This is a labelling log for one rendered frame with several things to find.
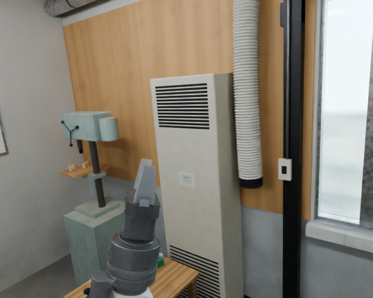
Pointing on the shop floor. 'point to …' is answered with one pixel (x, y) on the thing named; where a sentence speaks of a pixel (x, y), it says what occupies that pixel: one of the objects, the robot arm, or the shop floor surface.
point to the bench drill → (85, 249)
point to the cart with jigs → (169, 290)
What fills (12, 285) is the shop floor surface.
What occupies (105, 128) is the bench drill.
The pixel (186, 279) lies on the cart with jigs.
